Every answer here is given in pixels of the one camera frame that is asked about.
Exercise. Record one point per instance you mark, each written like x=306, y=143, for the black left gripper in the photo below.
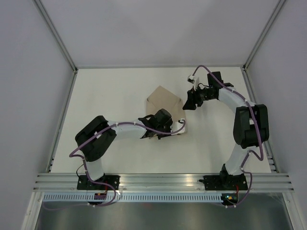
x=169, y=124

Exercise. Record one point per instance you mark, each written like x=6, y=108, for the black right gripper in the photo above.
x=191, y=102

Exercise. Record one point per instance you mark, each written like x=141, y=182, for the beige cloth napkin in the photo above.
x=162, y=98

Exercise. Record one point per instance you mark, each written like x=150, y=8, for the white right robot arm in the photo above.
x=250, y=130

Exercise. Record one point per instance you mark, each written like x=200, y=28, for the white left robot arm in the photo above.
x=97, y=136

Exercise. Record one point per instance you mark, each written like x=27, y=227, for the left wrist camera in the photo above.
x=178, y=127

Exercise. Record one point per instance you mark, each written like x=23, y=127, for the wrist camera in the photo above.
x=178, y=127
x=194, y=80

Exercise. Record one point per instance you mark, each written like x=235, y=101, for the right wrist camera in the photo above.
x=194, y=80

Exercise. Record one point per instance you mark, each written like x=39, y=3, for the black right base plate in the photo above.
x=228, y=183

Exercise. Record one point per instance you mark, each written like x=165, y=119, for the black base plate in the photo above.
x=85, y=184
x=228, y=183

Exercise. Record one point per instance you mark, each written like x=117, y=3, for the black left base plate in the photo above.
x=85, y=184

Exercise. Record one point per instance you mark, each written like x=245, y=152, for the aluminium mounting rail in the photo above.
x=170, y=182

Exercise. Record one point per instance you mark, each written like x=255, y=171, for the right aluminium frame post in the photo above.
x=265, y=31

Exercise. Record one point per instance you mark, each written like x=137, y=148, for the aluminium frame post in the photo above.
x=54, y=32
x=265, y=31

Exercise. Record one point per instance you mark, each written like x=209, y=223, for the white slotted cable duct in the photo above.
x=136, y=197

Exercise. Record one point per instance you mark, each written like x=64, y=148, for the left aluminium frame post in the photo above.
x=54, y=32

